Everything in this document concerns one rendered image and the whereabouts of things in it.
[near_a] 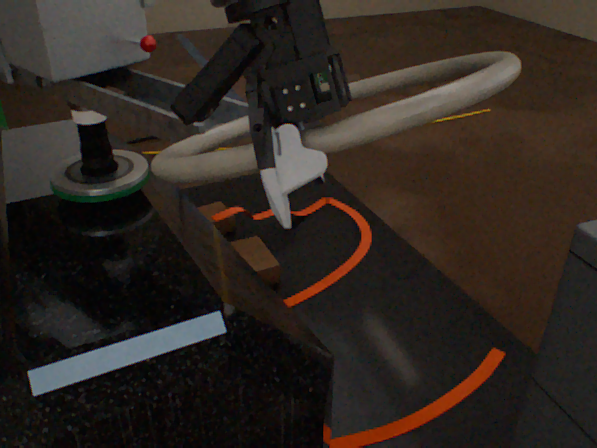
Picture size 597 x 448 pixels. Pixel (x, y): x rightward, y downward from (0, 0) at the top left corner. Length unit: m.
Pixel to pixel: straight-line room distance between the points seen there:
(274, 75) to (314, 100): 0.04
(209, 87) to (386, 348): 1.66
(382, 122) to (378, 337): 1.64
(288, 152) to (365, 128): 0.08
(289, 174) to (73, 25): 0.74
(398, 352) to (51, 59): 1.47
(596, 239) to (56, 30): 1.08
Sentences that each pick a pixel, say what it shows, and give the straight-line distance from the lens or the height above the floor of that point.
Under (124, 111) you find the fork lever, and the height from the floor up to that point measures 1.09.
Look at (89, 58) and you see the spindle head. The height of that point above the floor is 1.15.
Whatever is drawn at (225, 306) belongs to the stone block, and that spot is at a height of 0.81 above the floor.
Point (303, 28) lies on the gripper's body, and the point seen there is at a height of 1.34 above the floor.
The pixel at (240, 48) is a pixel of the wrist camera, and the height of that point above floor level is 1.32.
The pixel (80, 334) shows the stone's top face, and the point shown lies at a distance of 1.01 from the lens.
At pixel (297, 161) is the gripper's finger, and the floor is 1.24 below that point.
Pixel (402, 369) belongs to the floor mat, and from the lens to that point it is 2.05.
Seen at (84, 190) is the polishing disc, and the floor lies 0.88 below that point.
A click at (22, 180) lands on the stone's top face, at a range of 1.54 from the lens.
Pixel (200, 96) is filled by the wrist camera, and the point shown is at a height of 1.27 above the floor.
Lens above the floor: 1.46
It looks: 31 degrees down
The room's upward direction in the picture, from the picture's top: straight up
